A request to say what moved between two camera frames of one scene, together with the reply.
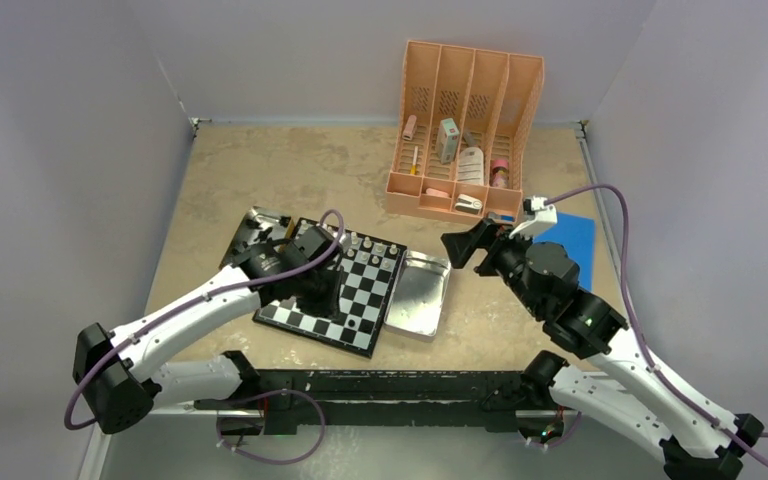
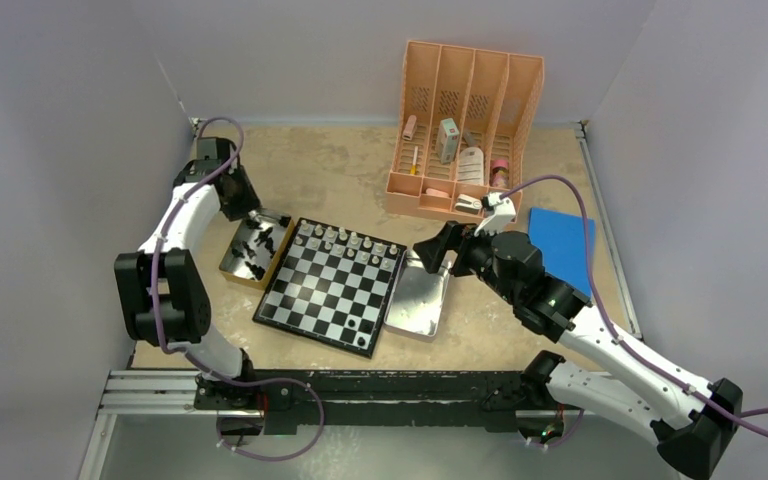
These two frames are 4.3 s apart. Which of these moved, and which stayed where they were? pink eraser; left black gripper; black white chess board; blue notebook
Moved: left black gripper
Stayed: pink eraser; black white chess board; blue notebook
